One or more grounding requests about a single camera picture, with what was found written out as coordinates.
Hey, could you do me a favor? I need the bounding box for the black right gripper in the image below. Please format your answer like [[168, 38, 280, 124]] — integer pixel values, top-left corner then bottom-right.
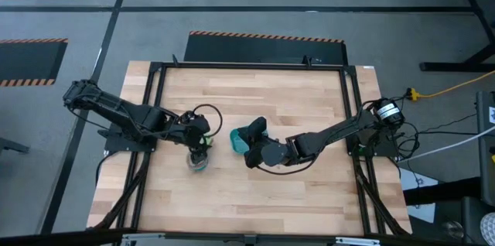
[[244, 116, 297, 169]]

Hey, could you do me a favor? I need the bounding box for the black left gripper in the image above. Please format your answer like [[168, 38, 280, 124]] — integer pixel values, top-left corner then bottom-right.
[[179, 111, 212, 163]]

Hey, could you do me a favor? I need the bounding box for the large teal measuring cup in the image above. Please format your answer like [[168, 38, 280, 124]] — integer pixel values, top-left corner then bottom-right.
[[186, 151, 210, 173]]

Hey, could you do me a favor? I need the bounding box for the teal plastic basket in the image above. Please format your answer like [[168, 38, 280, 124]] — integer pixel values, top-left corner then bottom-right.
[[230, 126, 270, 155]]

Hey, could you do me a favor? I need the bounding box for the black striped-edge floor mat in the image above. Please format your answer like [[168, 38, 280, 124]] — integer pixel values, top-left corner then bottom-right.
[[0, 38, 69, 87], [183, 30, 348, 65]]

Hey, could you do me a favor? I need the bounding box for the white floor sheet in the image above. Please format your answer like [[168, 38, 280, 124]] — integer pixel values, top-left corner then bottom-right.
[[400, 166, 438, 224]]

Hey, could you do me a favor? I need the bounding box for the grey floor stand leg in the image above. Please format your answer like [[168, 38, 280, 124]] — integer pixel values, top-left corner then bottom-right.
[[0, 136, 31, 155]]

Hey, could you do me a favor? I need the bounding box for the black equipment cabinet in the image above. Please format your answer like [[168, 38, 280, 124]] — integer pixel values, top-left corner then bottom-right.
[[475, 91, 495, 204]]

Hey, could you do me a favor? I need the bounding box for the white patterned sphere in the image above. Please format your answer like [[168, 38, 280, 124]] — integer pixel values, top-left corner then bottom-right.
[[479, 212, 495, 246]]

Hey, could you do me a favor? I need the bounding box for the black aluminium table frame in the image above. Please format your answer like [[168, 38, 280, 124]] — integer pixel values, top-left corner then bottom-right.
[[87, 54, 413, 239]]

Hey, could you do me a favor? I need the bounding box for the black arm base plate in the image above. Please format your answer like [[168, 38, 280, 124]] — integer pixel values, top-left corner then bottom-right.
[[103, 121, 158, 152], [344, 126, 400, 158]]

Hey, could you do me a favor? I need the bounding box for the silver metal bracket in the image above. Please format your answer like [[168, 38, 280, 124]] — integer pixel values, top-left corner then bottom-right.
[[120, 232, 155, 246], [335, 237, 381, 246]]

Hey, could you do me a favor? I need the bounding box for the yellow extension cable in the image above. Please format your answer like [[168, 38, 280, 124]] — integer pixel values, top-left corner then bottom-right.
[[405, 70, 495, 102]]

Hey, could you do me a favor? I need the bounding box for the white cable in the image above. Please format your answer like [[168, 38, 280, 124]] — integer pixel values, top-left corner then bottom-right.
[[398, 125, 495, 162]]

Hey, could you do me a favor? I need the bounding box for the black floor stand frame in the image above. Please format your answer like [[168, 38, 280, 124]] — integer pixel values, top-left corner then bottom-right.
[[419, 0, 495, 73]]

